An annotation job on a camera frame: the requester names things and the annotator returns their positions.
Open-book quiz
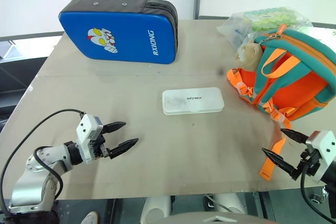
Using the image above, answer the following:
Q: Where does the white rectangular case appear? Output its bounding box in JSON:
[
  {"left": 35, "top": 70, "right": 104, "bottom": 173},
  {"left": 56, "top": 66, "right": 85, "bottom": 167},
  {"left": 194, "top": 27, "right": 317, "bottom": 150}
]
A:
[{"left": 161, "top": 87, "right": 226, "bottom": 116}]

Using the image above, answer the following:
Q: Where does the blue cartoon kick pad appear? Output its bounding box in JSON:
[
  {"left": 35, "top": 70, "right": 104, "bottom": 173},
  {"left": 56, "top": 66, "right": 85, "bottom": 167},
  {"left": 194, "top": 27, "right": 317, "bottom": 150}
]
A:
[{"left": 58, "top": 0, "right": 180, "bottom": 65}]

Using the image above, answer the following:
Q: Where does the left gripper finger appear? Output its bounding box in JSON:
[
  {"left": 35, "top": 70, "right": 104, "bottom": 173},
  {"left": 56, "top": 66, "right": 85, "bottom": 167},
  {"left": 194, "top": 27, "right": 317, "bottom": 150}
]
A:
[
  {"left": 107, "top": 137, "right": 140, "bottom": 160},
  {"left": 102, "top": 121, "right": 127, "bottom": 134}
]

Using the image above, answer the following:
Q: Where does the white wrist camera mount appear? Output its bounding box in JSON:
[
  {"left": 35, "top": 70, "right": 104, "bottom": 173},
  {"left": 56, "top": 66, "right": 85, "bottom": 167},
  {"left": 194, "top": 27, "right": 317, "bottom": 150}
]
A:
[
  {"left": 305, "top": 130, "right": 336, "bottom": 184},
  {"left": 76, "top": 114, "right": 104, "bottom": 164}
]

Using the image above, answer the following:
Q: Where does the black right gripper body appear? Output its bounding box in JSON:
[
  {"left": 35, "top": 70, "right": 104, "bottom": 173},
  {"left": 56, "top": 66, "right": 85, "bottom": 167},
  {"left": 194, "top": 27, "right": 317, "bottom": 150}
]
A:
[{"left": 297, "top": 148, "right": 320, "bottom": 178}]

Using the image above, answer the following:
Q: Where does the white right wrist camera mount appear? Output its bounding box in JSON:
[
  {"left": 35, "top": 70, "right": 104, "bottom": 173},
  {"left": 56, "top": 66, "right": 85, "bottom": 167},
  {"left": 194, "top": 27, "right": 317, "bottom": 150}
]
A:
[{"left": 305, "top": 130, "right": 336, "bottom": 184}]

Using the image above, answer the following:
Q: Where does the clear plastic bag of snacks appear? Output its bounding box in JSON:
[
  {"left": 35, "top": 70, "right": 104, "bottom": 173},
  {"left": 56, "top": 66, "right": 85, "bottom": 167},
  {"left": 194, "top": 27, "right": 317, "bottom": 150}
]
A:
[{"left": 216, "top": 6, "right": 313, "bottom": 52}]

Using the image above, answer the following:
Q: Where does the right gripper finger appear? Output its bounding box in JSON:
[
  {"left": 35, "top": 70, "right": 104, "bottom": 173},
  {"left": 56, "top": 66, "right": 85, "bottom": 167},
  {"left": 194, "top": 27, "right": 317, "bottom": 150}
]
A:
[
  {"left": 280, "top": 128, "right": 310, "bottom": 145},
  {"left": 261, "top": 148, "right": 300, "bottom": 182}
]

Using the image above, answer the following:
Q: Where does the beige plush keychain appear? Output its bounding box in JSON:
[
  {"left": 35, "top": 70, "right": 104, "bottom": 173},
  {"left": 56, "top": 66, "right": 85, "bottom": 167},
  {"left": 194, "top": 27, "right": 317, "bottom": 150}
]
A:
[{"left": 235, "top": 41, "right": 265, "bottom": 70}]

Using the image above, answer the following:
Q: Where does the grey robot torso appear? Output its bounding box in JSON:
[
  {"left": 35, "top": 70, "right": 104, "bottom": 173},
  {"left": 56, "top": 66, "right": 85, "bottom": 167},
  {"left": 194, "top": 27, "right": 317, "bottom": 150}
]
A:
[{"left": 151, "top": 211, "right": 267, "bottom": 224}]

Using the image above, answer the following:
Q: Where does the orange and teal backpack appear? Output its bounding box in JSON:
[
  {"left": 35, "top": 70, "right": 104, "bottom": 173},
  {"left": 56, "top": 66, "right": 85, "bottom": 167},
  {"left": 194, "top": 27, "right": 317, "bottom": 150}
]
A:
[{"left": 226, "top": 23, "right": 336, "bottom": 183}]

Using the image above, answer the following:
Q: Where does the white cylindrical table leg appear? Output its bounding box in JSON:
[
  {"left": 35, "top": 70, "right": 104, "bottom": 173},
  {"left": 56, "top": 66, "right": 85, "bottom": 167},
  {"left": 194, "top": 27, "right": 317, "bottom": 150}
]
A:
[
  {"left": 141, "top": 195, "right": 172, "bottom": 224},
  {"left": 214, "top": 193, "right": 248, "bottom": 215}
]

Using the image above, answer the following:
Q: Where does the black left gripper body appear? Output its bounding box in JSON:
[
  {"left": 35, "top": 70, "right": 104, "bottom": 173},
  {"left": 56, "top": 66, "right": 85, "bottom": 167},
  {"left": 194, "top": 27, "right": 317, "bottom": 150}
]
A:
[{"left": 90, "top": 129, "right": 111, "bottom": 159}]

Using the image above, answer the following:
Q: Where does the grey caster wheel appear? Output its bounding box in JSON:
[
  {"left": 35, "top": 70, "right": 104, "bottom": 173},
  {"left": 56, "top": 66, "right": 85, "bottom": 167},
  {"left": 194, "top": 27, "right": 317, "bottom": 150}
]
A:
[{"left": 310, "top": 185, "right": 330, "bottom": 204}]

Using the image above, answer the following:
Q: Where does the white round foot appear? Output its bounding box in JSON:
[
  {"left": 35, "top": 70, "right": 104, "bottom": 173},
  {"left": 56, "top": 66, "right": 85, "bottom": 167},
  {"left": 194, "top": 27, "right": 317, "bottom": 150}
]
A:
[{"left": 79, "top": 210, "right": 101, "bottom": 224}]

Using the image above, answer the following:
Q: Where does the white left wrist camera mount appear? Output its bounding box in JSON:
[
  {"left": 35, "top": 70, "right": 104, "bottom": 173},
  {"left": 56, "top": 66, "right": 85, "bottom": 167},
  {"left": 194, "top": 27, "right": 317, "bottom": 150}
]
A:
[{"left": 76, "top": 114, "right": 104, "bottom": 164}]

